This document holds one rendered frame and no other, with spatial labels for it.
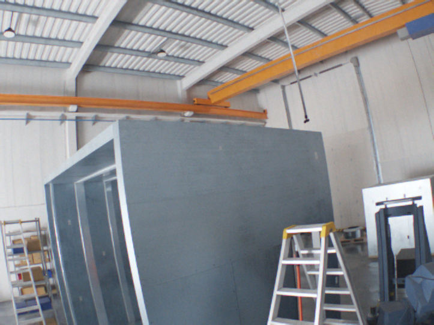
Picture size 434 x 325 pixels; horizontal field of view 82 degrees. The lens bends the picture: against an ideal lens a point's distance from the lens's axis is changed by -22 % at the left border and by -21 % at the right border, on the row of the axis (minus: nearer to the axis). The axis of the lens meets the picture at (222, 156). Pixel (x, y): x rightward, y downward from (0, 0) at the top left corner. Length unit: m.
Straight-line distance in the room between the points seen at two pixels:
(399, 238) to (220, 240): 7.02
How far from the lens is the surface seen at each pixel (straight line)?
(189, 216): 2.20
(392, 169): 13.19
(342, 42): 10.20
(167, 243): 2.10
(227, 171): 2.46
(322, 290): 2.12
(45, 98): 10.57
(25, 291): 10.04
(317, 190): 3.54
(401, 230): 8.81
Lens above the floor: 2.65
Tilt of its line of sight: 6 degrees up
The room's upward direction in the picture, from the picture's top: 8 degrees counter-clockwise
